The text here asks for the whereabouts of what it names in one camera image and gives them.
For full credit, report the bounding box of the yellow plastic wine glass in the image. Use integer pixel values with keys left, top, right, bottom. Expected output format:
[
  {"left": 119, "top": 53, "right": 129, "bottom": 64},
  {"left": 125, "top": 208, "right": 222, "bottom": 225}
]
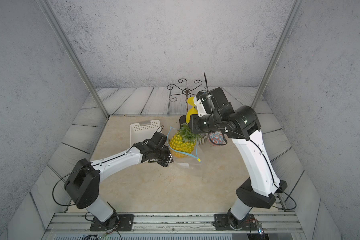
[{"left": 186, "top": 97, "right": 198, "bottom": 124}]

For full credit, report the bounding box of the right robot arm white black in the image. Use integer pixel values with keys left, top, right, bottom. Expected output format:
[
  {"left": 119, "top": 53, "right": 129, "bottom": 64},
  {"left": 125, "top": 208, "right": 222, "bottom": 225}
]
[{"left": 189, "top": 88, "right": 288, "bottom": 230}]

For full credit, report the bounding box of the red blue patterned bowl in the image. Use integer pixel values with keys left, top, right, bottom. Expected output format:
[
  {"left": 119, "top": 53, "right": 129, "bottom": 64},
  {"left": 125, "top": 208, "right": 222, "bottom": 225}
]
[{"left": 208, "top": 132, "right": 227, "bottom": 146}]

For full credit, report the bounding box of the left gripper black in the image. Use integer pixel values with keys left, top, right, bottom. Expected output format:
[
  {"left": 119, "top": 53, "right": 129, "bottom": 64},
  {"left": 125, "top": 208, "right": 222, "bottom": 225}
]
[{"left": 154, "top": 145, "right": 179, "bottom": 168}]

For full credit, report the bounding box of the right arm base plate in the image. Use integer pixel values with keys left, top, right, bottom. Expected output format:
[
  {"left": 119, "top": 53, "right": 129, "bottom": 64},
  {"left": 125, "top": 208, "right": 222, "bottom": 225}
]
[{"left": 213, "top": 213, "right": 258, "bottom": 232}]

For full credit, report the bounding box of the black metal cup rack stand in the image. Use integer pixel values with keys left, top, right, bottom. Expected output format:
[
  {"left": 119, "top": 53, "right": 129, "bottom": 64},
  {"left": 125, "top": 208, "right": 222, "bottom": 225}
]
[{"left": 167, "top": 78, "right": 203, "bottom": 127}]

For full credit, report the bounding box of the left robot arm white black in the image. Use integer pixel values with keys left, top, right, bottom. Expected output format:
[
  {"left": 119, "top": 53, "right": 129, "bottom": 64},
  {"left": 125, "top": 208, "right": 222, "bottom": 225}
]
[{"left": 64, "top": 132, "right": 172, "bottom": 231}]

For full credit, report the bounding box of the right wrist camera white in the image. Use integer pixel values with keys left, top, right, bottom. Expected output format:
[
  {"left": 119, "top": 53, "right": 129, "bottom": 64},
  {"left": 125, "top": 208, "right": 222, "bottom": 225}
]
[{"left": 194, "top": 95, "right": 213, "bottom": 117}]

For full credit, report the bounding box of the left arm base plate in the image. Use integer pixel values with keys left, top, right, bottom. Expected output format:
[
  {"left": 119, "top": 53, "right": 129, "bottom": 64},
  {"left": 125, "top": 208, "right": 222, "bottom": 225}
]
[{"left": 90, "top": 214, "right": 135, "bottom": 232}]

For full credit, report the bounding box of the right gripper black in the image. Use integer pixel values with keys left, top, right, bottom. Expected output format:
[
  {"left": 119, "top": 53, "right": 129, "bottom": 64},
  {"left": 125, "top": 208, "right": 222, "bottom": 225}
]
[{"left": 187, "top": 114, "right": 223, "bottom": 135}]

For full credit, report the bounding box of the left aluminium frame post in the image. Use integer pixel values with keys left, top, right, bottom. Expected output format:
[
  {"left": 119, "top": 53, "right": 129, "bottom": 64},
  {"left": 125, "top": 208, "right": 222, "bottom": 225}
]
[{"left": 37, "top": 0, "right": 110, "bottom": 120}]

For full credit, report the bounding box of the yellow pineapple green crown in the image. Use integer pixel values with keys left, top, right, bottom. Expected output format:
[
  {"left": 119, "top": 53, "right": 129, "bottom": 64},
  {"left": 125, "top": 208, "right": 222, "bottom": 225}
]
[{"left": 169, "top": 123, "right": 199, "bottom": 154}]

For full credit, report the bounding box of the right aluminium frame post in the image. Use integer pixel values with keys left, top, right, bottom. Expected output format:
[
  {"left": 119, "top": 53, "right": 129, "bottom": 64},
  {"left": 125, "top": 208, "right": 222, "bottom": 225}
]
[{"left": 251, "top": 0, "right": 304, "bottom": 109}]

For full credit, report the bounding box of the aluminium frame post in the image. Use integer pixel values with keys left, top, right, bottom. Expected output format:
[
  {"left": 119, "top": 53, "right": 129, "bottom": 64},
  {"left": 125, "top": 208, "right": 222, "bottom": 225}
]
[
  {"left": 251, "top": 0, "right": 304, "bottom": 109},
  {"left": 37, "top": 0, "right": 110, "bottom": 120}
]

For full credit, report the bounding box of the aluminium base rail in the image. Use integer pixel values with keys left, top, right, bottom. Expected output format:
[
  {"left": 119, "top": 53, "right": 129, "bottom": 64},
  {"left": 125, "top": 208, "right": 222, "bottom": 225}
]
[{"left": 43, "top": 212, "right": 306, "bottom": 240}]

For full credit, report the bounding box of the clear zip-top bag blue seal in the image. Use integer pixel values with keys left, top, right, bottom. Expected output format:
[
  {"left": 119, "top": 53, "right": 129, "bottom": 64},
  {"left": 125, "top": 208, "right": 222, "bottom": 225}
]
[{"left": 167, "top": 124, "right": 205, "bottom": 177}]

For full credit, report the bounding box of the white plastic basket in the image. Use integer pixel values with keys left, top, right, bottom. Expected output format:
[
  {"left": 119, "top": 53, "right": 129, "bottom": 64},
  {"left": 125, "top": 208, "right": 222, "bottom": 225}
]
[{"left": 130, "top": 120, "right": 161, "bottom": 146}]

